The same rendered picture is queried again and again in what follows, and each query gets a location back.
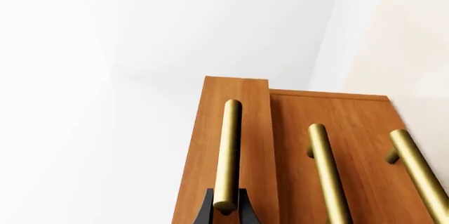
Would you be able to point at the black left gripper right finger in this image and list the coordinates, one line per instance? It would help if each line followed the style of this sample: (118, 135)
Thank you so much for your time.
(247, 213)

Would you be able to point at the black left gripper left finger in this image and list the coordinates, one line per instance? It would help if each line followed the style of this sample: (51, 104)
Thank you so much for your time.
(206, 212)

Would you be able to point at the wooden cabinet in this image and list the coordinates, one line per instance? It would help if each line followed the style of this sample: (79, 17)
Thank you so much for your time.
(333, 95)

